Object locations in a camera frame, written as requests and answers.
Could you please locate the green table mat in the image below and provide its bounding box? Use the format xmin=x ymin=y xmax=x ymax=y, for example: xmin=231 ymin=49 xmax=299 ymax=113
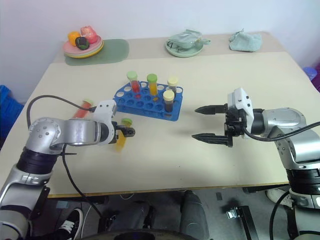
xmin=64 ymin=38 xmax=130 ymax=67

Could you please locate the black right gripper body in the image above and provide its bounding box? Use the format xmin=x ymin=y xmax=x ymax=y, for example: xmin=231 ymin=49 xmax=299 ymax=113
xmin=223 ymin=103 xmax=251 ymax=148

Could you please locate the blue test tube rack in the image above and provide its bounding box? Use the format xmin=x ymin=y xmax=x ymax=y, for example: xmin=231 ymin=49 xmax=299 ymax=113
xmin=112 ymin=80 xmax=184 ymax=123

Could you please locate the light green plate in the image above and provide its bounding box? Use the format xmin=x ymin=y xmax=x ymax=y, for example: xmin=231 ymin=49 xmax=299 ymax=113
xmin=164 ymin=37 xmax=205 ymax=59

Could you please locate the yellow plate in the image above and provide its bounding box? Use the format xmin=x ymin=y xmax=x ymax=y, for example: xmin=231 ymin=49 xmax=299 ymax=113
xmin=64 ymin=41 xmax=105 ymax=60

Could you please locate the yellow liquid tube green cap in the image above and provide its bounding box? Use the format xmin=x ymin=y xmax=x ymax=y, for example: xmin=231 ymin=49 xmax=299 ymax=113
xmin=114 ymin=118 xmax=134 ymax=153

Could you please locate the red liquid tube green cap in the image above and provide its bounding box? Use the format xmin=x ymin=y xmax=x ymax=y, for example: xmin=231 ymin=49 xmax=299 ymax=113
xmin=70 ymin=99 xmax=95 ymax=120
xmin=126 ymin=71 xmax=141 ymax=94

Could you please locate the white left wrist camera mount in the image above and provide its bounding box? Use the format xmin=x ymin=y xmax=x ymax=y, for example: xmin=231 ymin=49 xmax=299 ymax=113
xmin=92 ymin=99 xmax=118 ymax=145

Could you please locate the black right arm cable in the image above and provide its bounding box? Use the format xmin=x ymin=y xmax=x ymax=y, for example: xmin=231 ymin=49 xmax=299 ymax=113
xmin=241 ymin=123 xmax=320 ymax=141

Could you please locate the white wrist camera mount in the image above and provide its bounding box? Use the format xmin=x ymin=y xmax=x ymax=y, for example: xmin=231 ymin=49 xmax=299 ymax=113
xmin=226 ymin=87 xmax=255 ymax=137
xmin=92 ymin=99 xmax=118 ymax=145

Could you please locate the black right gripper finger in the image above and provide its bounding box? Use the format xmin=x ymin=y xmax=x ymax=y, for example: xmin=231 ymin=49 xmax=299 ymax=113
xmin=194 ymin=104 xmax=228 ymax=116
xmin=191 ymin=133 xmax=230 ymax=147

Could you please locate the dark liquid tube yellow cap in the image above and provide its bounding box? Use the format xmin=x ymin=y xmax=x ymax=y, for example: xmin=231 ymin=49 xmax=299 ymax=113
xmin=162 ymin=90 xmax=175 ymax=114
xmin=167 ymin=76 xmax=180 ymax=94

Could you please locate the pale green crumpled towel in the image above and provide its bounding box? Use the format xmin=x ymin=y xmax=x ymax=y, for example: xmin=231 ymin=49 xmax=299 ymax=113
xmin=228 ymin=28 xmax=263 ymax=53

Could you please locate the pink red toy apple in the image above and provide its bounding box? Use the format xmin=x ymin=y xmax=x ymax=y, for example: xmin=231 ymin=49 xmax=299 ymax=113
xmin=80 ymin=24 xmax=99 ymax=44

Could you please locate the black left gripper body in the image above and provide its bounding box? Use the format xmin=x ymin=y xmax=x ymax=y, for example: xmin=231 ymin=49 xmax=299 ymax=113
xmin=111 ymin=121 xmax=127 ymax=145

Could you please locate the black white sneaker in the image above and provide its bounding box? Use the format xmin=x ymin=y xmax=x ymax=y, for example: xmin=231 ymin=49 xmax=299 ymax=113
xmin=48 ymin=207 xmax=85 ymax=240

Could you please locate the black caster wheel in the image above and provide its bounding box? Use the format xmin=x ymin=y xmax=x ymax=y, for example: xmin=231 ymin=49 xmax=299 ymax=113
xmin=221 ymin=198 xmax=241 ymax=221

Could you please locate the black frame bar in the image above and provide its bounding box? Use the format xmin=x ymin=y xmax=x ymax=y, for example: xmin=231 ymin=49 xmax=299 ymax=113
xmin=235 ymin=205 xmax=260 ymax=240

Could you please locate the dark green toy fruit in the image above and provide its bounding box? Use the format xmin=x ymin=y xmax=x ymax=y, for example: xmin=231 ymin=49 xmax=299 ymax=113
xmin=75 ymin=36 xmax=91 ymax=50

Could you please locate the pink plate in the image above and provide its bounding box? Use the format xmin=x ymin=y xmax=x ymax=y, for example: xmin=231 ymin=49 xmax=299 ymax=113
xmin=63 ymin=34 xmax=103 ymax=55

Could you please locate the orange toy pepper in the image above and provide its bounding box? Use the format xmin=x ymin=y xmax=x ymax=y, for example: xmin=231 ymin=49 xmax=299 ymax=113
xmin=67 ymin=31 xmax=81 ymax=47

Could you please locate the orange liquid tube green cap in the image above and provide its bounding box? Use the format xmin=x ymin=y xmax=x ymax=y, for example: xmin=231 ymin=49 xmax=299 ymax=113
xmin=146 ymin=73 xmax=159 ymax=97

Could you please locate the white shoe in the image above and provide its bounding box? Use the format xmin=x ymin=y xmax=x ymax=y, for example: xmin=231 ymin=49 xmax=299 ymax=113
xmin=265 ymin=187 xmax=292 ymax=207

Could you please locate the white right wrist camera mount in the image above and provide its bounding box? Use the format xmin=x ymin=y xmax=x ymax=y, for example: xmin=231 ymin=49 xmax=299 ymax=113
xmin=226 ymin=87 xmax=255 ymax=137

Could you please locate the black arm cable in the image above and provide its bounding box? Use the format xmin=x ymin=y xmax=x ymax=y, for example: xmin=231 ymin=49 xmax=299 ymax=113
xmin=241 ymin=123 xmax=320 ymax=141
xmin=26 ymin=94 xmax=104 ymax=218

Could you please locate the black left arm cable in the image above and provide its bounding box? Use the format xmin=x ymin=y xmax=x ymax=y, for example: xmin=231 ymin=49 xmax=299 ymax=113
xmin=26 ymin=94 xmax=104 ymax=218

